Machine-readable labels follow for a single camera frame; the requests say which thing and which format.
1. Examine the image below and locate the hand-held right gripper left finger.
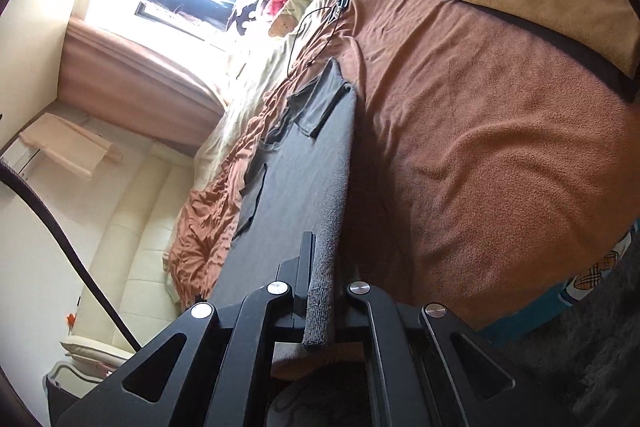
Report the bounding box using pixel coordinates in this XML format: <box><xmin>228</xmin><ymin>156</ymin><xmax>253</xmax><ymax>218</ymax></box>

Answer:
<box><xmin>50</xmin><ymin>231</ymin><xmax>316</xmax><ymax>427</ymax></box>

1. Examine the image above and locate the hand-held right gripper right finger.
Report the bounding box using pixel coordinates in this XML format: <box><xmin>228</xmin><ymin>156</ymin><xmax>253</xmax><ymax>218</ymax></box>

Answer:
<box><xmin>332</xmin><ymin>278</ymin><xmax>578</xmax><ymax>427</ymax></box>

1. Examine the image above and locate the grey t-shirt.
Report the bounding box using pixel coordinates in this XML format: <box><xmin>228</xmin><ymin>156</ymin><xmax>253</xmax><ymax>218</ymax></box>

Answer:
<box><xmin>207</xmin><ymin>57</ymin><xmax>361</xmax><ymax>350</ymax></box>

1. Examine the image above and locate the cream padded headboard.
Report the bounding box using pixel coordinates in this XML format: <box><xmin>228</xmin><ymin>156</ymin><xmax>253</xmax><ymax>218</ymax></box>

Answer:
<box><xmin>67</xmin><ymin>152</ymin><xmax>201</xmax><ymax>358</ymax></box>

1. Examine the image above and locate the cream bed sheet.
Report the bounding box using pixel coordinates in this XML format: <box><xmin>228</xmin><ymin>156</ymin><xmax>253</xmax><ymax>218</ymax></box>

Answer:
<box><xmin>192</xmin><ymin>0</ymin><xmax>351</xmax><ymax>192</ymax></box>

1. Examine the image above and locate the brown bed blanket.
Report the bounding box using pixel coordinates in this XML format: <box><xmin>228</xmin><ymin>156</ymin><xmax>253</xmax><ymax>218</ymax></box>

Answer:
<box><xmin>165</xmin><ymin>0</ymin><xmax>640</xmax><ymax>333</ymax></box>

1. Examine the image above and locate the cream cushion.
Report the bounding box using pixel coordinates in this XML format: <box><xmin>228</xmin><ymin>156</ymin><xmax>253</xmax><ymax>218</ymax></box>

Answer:
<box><xmin>59</xmin><ymin>334</ymin><xmax>133</xmax><ymax>368</ymax></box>

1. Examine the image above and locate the blue printed bed sheet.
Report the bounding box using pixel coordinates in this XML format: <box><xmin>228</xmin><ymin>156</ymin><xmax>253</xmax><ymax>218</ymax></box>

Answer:
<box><xmin>537</xmin><ymin>219</ymin><xmax>640</xmax><ymax>345</ymax></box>

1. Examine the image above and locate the pink curtain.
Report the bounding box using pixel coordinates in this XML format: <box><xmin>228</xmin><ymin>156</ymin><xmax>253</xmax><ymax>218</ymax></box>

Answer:
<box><xmin>57</xmin><ymin>18</ymin><xmax>228</xmax><ymax>148</ymax></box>

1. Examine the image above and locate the grey bedside table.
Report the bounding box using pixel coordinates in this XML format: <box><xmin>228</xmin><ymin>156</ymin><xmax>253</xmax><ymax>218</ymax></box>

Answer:
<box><xmin>42</xmin><ymin>357</ymin><xmax>126</xmax><ymax>427</ymax></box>

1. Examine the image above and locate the black white plush toy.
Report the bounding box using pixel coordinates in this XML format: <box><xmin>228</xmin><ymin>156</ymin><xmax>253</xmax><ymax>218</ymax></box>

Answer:
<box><xmin>227</xmin><ymin>2</ymin><xmax>263</xmax><ymax>35</ymax></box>

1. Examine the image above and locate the cream cloth cover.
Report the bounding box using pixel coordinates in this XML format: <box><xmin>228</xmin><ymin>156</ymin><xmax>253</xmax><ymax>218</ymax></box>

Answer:
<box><xmin>19</xmin><ymin>111</ymin><xmax>125</xmax><ymax>182</ymax></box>

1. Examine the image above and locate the white air conditioner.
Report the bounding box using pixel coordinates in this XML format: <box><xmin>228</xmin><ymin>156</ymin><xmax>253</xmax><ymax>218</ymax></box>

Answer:
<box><xmin>0</xmin><ymin>141</ymin><xmax>41</xmax><ymax>175</ymax></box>

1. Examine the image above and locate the thin black cable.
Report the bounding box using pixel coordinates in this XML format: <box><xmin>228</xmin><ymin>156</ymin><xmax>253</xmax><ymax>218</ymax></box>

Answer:
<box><xmin>286</xmin><ymin>0</ymin><xmax>353</xmax><ymax>80</ymax></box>

